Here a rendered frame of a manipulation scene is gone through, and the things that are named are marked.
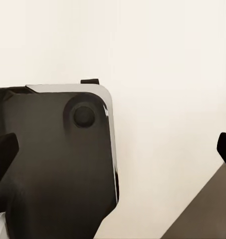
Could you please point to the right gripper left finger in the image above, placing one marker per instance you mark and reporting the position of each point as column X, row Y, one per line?
column 9, row 148

